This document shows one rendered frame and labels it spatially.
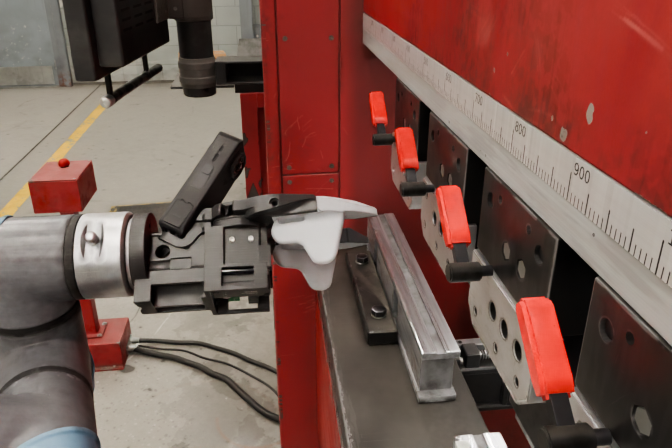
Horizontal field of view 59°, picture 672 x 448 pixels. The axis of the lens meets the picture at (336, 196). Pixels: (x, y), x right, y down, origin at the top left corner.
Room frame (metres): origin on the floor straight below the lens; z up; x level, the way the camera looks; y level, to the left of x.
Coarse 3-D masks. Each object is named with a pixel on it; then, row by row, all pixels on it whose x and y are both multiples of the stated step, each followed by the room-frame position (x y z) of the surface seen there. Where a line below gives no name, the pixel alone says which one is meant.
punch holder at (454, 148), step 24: (432, 120) 0.70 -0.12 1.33; (432, 144) 0.70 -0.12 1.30; (456, 144) 0.61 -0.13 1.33; (432, 168) 0.69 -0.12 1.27; (456, 168) 0.60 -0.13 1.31; (480, 168) 0.57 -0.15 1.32; (432, 192) 0.67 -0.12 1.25; (480, 192) 0.57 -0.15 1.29; (432, 216) 0.67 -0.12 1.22; (432, 240) 0.66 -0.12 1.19
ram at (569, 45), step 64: (384, 0) 1.04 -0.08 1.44; (448, 0) 0.68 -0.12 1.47; (512, 0) 0.50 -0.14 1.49; (576, 0) 0.40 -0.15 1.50; (640, 0) 0.33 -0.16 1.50; (448, 64) 0.66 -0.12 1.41; (512, 64) 0.49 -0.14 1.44; (576, 64) 0.39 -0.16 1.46; (640, 64) 0.32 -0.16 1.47; (576, 128) 0.38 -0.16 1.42; (640, 128) 0.31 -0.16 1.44; (640, 192) 0.30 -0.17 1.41
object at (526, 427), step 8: (512, 400) 0.47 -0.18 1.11; (520, 408) 0.45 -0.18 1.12; (528, 408) 0.44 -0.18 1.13; (536, 408) 0.42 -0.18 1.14; (544, 408) 0.41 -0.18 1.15; (520, 416) 0.45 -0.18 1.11; (528, 416) 0.43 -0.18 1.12; (536, 416) 0.42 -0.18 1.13; (544, 416) 0.41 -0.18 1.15; (520, 424) 0.46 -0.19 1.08; (528, 424) 0.43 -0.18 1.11; (536, 424) 0.42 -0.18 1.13; (544, 424) 0.40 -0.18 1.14; (528, 432) 0.43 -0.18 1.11; (536, 432) 0.42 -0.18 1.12; (528, 440) 0.44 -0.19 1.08; (536, 440) 0.41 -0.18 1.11
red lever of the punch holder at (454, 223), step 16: (448, 192) 0.52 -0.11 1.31; (448, 208) 0.51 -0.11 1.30; (464, 208) 0.51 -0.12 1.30; (448, 224) 0.50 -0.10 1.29; (464, 224) 0.50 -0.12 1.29; (448, 240) 0.49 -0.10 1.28; (464, 240) 0.49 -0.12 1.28; (464, 256) 0.48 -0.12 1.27; (448, 272) 0.47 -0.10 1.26; (464, 272) 0.46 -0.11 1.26; (480, 272) 0.46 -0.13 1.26
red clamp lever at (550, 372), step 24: (528, 312) 0.33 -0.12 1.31; (552, 312) 0.32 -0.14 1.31; (528, 336) 0.31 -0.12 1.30; (552, 336) 0.31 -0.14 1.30; (528, 360) 0.31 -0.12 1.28; (552, 360) 0.30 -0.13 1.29; (552, 384) 0.29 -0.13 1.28; (552, 408) 0.28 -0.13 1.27; (552, 432) 0.27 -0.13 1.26; (576, 432) 0.27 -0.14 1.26; (600, 432) 0.27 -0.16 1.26
